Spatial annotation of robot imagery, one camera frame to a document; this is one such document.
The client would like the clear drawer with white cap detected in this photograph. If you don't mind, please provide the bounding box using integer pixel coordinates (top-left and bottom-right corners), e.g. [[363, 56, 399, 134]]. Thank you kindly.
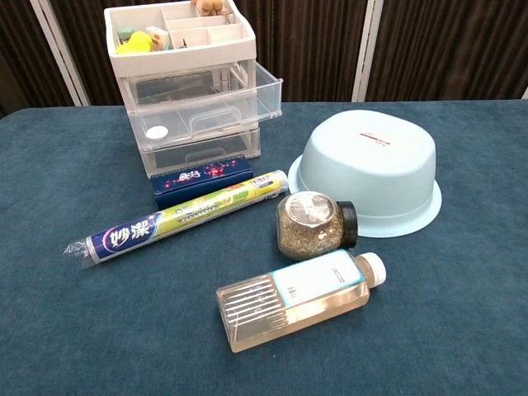
[[125, 61, 285, 150]]

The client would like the clear plastic drawer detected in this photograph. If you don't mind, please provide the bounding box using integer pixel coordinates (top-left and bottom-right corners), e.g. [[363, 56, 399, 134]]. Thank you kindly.
[[140, 128, 262, 179]]

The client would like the glass spice jar black lid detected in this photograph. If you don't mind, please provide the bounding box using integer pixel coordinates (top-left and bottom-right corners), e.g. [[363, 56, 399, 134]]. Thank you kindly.
[[276, 191, 359, 262]]

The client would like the dark blue toothpaste box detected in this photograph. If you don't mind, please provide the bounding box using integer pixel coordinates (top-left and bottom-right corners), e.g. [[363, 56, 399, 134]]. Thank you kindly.
[[150, 155, 255, 210]]

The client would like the light blue plastic basin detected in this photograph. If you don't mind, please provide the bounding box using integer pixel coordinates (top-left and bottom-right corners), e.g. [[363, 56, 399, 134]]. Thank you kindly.
[[287, 109, 443, 239]]

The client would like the cling film roll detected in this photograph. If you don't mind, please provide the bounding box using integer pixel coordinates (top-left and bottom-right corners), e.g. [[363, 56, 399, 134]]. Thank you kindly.
[[64, 169, 289, 271]]

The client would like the clear square bottle white cap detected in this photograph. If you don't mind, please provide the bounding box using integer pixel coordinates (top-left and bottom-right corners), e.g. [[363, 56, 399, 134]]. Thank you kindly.
[[215, 252, 388, 354]]

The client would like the dark brown pleated curtain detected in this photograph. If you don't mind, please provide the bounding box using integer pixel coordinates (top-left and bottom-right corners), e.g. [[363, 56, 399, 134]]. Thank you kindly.
[[0, 0, 528, 119]]

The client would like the dark blue table mat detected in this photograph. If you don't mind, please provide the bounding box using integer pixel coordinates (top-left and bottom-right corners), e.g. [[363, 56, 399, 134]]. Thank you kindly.
[[0, 98, 528, 396]]

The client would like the small white orange box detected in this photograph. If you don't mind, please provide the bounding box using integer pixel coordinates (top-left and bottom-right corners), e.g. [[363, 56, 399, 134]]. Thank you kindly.
[[144, 25, 172, 53]]

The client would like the brown bear figure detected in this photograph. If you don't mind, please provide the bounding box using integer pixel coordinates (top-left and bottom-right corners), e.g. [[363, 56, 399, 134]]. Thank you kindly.
[[190, 0, 227, 17]]

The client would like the white drawer organizer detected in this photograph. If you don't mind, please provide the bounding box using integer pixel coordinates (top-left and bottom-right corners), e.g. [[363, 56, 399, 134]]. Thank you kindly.
[[103, 0, 262, 179]]

